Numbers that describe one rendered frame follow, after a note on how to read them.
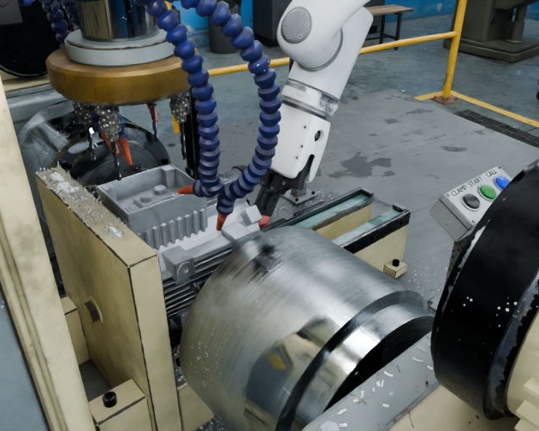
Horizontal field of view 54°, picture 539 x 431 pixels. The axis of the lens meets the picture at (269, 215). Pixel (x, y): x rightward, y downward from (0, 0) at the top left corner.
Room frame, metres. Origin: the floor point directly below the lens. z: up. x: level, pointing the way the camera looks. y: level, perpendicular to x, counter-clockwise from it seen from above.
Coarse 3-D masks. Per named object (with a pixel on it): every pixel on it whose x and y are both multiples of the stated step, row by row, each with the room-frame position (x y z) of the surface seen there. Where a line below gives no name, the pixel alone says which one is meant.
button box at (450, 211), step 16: (480, 176) 0.81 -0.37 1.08; (496, 176) 0.82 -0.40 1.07; (448, 192) 0.75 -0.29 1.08; (464, 192) 0.77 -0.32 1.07; (480, 192) 0.77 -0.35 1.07; (496, 192) 0.79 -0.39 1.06; (432, 208) 0.76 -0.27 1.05; (448, 208) 0.74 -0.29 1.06; (464, 208) 0.73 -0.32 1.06; (480, 208) 0.74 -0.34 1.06; (448, 224) 0.73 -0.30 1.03; (464, 224) 0.71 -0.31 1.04
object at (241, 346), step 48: (288, 240) 0.49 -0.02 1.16; (240, 288) 0.43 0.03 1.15; (288, 288) 0.41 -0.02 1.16; (336, 288) 0.41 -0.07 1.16; (384, 288) 0.41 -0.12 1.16; (192, 336) 0.42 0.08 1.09; (240, 336) 0.38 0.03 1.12; (288, 336) 0.36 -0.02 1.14; (336, 336) 0.35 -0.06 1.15; (384, 336) 0.35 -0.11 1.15; (192, 384) 0.41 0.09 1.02; (240, 384) 0.35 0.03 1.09; (288, 384) 0.33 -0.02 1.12; (336, 384) 0.32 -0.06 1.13
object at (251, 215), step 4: (248, 208) 0.68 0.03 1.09; (252, 208) 0.69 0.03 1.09; (256, 208) 0.69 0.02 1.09; (240, 212) 0.69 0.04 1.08; (244, 212) 0.68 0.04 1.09; (248, 212) 0.68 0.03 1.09; (252, 212) 0.68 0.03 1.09; (256, 212) 0.68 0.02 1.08; (244, 216) 0.68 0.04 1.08; (248, 216) 0.67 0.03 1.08; (252, 216) 0.68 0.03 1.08; (256, 216) 0.68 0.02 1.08; (260, 216) 0.68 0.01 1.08; (244, 220) 0.68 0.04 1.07; (248, 220) 0.67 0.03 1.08; (252, 220) 0.67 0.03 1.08; (256, 220) 0.67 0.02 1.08; (260, 220) 0.68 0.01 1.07; (248, 224) 0.67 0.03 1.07; (252, 224) 0.68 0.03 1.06
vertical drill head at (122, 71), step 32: (128, 0) 0.61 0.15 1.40; (96, 32) 0.60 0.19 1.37; (128, 32) 0.61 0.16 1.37; (160, 32) 0.65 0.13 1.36; (64, 64) 0.59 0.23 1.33; (96, 64) 0.58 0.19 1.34; (128, 64) 0.59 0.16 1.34; (160, 64) 0.59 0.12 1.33; (64, 96) 0.58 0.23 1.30; (96, 96) 0.56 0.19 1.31; (128, 96) 0.56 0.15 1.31; (160, 96) 0.58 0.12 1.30
